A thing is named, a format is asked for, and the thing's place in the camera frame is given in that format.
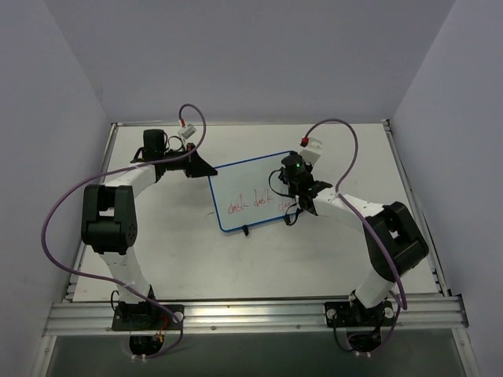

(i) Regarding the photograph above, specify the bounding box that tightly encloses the purple cable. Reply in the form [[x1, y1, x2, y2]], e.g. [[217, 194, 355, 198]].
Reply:
[[300, 119, 409, 349], [42, 104, 207, 361]]

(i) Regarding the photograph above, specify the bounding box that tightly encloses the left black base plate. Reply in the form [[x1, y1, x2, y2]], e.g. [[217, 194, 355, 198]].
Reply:
[[112, 302, 185, 331]]

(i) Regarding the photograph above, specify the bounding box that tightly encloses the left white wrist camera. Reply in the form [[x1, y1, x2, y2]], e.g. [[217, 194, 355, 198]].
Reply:
[[178, 124, 196, 140]]

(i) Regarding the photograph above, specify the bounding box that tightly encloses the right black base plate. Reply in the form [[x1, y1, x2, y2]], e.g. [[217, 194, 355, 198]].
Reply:
[[324, 301, 395, 328]]

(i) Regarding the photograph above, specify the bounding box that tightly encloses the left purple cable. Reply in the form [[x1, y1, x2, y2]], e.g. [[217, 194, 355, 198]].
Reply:
[[42, 104, 207, 361]]

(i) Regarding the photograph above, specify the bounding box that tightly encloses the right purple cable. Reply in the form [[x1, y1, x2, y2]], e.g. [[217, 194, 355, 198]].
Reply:
[[300, 119, 409, 349]]

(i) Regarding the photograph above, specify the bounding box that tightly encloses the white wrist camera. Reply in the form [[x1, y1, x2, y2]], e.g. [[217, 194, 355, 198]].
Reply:
[[299, 137, 323, 166], [178, 124, 196, 140]]

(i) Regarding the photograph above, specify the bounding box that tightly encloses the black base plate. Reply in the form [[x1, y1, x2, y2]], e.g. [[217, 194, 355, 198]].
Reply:
[[324, 301, 395, 328], [112, 302, 185, 331]]

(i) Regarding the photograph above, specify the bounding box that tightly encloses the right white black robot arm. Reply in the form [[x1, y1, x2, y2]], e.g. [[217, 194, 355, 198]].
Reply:
[[277, 152, 429, 327]]

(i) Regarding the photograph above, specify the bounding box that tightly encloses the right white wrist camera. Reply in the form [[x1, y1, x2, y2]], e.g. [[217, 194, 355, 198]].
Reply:
[[299, 137, 323, 166]]

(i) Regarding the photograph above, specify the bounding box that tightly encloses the aluminium front rail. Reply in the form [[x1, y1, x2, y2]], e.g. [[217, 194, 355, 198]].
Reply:
[[42, 295, 468, 336]]

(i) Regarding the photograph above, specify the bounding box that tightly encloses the blue framed small whiteboard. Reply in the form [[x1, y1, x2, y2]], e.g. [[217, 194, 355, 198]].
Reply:
[[208, 151, 296, 232]]

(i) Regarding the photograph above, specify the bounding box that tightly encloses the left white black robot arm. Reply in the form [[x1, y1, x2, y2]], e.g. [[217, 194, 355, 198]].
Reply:
[[81, 126, 217, 331]]

